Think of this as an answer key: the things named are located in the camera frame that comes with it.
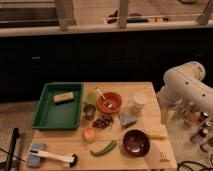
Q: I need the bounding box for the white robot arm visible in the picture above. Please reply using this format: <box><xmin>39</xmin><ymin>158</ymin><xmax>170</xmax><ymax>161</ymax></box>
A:
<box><xmin>157</xmin><ymin>61</ymin><xmax>206</xmax><ymax>124</ymax></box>

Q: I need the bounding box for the orange peach fruit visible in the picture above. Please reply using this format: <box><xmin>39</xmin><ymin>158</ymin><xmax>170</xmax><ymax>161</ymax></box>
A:
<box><xmin>82</xmin><ymin>128</ymin><xmax>96</xmax><ymax>142</ymax></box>

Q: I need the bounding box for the white handled dish brush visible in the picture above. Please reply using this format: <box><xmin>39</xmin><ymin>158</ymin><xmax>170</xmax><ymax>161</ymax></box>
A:
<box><xmin>29</xmin><ymin>150</ymin><xmax>78</xmax><ymax>168</ymax></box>

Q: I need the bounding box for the spice bottles cluster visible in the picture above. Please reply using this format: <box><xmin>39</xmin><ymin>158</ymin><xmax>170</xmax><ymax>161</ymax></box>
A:
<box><xmin>177</xmin><ymin>99</ymin><xmax>212</xmax><ymax>145</ymax></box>

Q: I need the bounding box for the small metal cup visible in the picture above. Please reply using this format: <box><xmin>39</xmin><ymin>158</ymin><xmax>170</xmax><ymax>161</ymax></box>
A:
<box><xmin>84</xmin><ymin>104</ymin><xmax>96</xmax><ymax>120</ymax></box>

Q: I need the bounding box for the dark grape bunch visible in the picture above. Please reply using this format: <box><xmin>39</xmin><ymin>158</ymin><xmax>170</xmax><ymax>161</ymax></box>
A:
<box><xmin>92</xmin><ymin>115</ymin><xmax>114</xmax><ymax>129</ymax></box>

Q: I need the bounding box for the white plastic cup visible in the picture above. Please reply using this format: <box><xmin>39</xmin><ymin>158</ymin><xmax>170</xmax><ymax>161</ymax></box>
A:
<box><xmin>132</xmin><ymin>92</ymin><xmax>148</xmax><ymax>112</ymax></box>

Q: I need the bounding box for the green pepper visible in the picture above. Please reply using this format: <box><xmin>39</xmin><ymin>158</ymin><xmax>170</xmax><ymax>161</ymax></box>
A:
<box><xmin>89</xmin><ymin>140</ymin><xmax>117</xmax><ymax>157</ymax></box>

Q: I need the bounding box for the green plastic tray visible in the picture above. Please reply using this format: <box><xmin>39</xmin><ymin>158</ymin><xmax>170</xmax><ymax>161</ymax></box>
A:
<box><xmin>32</xmin><ymin>83</ymin><xmax>83</xmax><ymax>130</ymax></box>

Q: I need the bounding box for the tan block in tray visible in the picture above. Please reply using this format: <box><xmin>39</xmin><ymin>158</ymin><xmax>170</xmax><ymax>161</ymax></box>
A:
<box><xmin>53</xmin><ymin>92</ymin><xmax>74</xmax><ymax>104</ymax></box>

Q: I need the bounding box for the blue grey sponge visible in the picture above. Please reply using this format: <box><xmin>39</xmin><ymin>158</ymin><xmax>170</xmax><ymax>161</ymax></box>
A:
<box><xmin>26</xmin><ymin>143</ymin><xmax>46</xmax><ymax>168</ymax></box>

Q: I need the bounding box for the dark brown bowl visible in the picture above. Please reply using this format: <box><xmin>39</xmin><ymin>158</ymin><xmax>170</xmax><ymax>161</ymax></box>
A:
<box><xmin>123</xmin><ymin>129</ymin><xmax>150</xmax><ymax>157</ymax></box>

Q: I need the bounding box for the green cup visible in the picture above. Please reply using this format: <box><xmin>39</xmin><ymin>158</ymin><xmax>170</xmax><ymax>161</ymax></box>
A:
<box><xmin>86</xmin><ymin>92</ymin><xmax>97</xmax><ymax>105</ymax></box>

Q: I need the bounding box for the orange bowl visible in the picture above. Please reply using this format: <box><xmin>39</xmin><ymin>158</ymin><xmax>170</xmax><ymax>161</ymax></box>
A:
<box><xmin>96</xmin><ymin>92</ymin><xmax>122</xmax><ymax>114</ymax></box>

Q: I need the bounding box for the black pole stand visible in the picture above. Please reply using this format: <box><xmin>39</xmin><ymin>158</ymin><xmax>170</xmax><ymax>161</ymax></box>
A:
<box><xmin>4</xmin><ymin>128</ymin><xmax>19</xmax><ymax>171</ymax></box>

